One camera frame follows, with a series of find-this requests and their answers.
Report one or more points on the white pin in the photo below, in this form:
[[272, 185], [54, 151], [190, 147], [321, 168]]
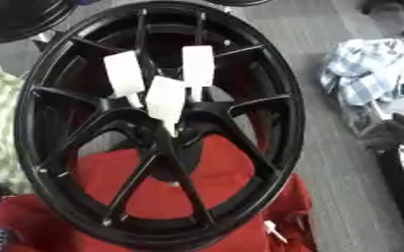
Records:
[[124, 74], [198, 65], [165, 98], [274, 231]]

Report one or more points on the black spoked wheel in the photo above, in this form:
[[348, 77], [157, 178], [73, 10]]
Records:
[[67, 170]]

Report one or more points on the black round wheel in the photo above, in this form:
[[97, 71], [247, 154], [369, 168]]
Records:
[[16, 19]]

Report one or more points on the blue white checked cloth bundle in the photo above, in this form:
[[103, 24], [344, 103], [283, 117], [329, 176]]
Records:
[[363, 72]]

